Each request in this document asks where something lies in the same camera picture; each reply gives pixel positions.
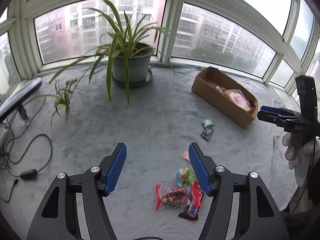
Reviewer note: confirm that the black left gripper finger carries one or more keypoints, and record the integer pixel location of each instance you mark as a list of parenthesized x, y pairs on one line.
[(270, 117)]

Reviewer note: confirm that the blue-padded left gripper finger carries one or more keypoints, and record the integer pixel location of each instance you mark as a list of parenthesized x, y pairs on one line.
[(258, 214), (57, 216)]

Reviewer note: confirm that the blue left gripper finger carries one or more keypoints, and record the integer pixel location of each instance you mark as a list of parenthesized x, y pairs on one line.
[(270, 109)]

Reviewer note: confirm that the red mixed nuts packet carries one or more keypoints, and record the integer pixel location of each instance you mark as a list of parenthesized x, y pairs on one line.
[(179, 196)]

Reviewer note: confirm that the packaged braised egg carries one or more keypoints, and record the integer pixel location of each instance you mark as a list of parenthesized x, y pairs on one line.
[(220, 89)]

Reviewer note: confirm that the white-gloved right hand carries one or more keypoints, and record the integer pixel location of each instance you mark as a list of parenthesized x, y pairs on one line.
[(300, 160)]

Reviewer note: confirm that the green blue snack pack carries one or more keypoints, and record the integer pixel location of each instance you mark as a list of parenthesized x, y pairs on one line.
[(185, 177)]

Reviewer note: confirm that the wrapped bread packet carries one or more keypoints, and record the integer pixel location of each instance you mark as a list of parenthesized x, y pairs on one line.
[(238, 98)]

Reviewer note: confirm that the Snickers bar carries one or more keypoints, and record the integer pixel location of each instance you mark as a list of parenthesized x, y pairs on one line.
[(191, 210)]

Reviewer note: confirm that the pink snack sachet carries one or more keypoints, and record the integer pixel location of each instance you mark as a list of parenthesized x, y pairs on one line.
[(185, 156)]

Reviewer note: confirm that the black patterned snack packet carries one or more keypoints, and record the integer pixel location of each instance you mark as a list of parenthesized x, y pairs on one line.
[(207, 133)]

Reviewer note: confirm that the brown cardboard box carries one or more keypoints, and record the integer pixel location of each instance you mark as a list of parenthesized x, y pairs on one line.
[(204, 84)]

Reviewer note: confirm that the teal candy wrapper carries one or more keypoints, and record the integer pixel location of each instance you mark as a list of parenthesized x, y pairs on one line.
[(207, 123)]

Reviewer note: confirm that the grey fleece blanket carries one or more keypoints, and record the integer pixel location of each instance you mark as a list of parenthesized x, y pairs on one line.
[(157, 126)]

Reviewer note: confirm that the small spider plant offshoot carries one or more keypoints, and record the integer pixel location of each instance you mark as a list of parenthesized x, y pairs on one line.
[(62, 98)]

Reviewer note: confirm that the grey desk lamp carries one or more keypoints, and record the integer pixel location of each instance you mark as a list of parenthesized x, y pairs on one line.
[(15, 101)]

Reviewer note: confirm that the green pot saucer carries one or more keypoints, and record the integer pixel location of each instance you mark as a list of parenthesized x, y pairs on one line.
[(136, 85)]

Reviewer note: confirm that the green plastic flower pot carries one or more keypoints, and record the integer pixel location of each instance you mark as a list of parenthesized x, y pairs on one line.
[(138, 65)]

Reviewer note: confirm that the spider plant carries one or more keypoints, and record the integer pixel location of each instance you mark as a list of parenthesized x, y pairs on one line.
[(125, 41)]

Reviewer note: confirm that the black camera box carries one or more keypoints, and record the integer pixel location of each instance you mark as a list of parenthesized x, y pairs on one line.
[(306, 90)]

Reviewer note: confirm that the white window frame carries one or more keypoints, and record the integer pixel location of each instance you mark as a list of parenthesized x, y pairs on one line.
[(19, 25)]

